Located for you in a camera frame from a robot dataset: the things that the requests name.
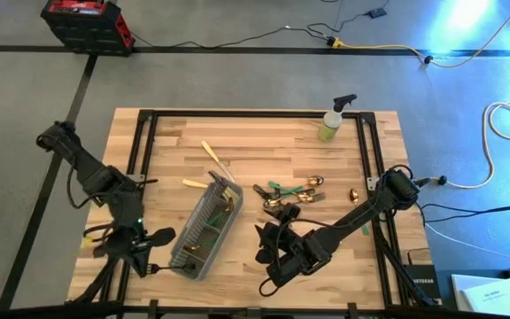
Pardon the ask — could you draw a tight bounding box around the white booklet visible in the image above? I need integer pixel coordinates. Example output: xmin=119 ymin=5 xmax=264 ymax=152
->
xmin=461 ymin=277 xmax=510 ymax=318

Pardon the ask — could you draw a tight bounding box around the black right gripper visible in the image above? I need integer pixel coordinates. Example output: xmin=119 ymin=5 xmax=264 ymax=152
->
xmin=254 ymin=203 xmax=332 ymax=289

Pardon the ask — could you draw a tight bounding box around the black power cable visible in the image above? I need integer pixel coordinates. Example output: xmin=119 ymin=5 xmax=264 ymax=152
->
xmin=129 ymin=0 xmax=391 ymax=49

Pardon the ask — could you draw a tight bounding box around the grey mesh cutlery basket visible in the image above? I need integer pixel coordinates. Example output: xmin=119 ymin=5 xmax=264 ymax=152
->
xmin=168 ymin=179 xmax=244 ymax=281

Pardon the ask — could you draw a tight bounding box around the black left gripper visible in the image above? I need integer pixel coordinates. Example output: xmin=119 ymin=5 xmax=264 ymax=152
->
xmin=91 ymin=223 xmax=177 ymax=278

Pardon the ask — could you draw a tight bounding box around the white spray bottle black trigger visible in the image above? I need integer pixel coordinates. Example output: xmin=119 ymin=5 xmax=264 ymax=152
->
xmin=316 ymin=93 xmax=359 ymax=143

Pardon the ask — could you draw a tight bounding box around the red and black toolbox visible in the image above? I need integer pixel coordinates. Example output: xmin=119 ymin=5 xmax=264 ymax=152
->
xmin=40 ymin=0 xmax=136 ymax=58

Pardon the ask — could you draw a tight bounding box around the cream coiled cable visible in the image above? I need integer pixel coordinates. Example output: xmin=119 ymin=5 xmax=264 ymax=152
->
xmin=445 ymin=97 xmax=510 ymax=191

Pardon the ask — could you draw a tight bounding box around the yellow extension cable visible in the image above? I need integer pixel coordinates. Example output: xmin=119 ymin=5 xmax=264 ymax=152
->
xmin=327 ymin=0 xmax=510 ymax=70

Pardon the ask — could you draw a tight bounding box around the black handled gold spoon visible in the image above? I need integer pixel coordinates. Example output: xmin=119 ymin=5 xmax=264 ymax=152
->
xmin=288 ymin=175 xmax=326 ymax=190

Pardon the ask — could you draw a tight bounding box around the white paper box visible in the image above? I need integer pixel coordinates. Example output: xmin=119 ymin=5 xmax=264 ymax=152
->
xmin=451 ymin=273 xmax=498 ymax=312

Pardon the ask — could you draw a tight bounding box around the black cable bundle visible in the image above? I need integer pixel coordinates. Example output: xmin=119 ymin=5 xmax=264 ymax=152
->
xmin=416 ymin=190 xmax=510 ymax=225

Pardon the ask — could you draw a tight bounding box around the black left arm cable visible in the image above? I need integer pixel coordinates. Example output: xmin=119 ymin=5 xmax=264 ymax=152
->
xmin=66 ymin=166 xmax=119 ymax=240

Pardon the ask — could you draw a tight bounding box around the black Netgear switch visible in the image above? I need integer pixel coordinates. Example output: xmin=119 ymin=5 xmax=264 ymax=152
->
xmin=403 ymin=263 xmax=443 ymax=307

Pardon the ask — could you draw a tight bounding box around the thin white cable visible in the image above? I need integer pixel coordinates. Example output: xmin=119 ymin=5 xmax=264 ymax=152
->
xmin=423 ymin=222 xmax=510 ymax=263

